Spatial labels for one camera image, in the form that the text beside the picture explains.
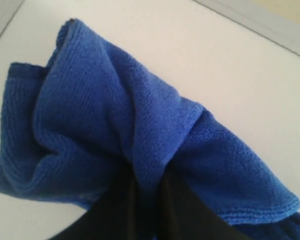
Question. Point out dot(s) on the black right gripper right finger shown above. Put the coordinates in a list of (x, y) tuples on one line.
[(183, 216)]

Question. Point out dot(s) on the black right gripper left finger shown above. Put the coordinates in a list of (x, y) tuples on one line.
[(112, 217)]

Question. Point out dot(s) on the blue microfibre cloth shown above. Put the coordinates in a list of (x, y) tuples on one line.
[(68, 128)]

